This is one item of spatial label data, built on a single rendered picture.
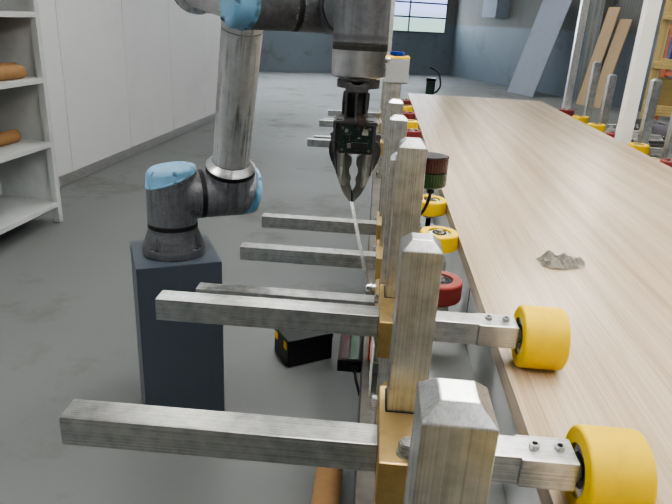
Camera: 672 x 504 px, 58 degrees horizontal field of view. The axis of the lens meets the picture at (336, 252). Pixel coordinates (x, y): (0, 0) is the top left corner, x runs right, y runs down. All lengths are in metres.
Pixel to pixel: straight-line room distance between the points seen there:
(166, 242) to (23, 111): 2.48
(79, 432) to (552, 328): 0.54
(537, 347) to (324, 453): 0.33
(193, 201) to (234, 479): 0.84
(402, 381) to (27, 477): 1.67
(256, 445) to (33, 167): 3.82
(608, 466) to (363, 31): 0.70
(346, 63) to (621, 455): 0.69
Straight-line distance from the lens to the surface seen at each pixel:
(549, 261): 1.18
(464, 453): 0.30
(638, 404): 0.82
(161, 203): 1.86
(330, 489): 1.83
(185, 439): 0.59
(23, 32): 4.17
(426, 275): 0.52
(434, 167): 1.00
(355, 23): 1.01
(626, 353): 0.93
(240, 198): 1.89
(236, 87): 1.73
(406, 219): 0.77
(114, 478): 2.04
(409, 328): 0.54
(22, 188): 4.39
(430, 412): 0.29
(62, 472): 2.10
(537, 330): 0.79
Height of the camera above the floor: 1.31
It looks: 21 degrees down
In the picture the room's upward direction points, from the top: 3 degrees clockwise
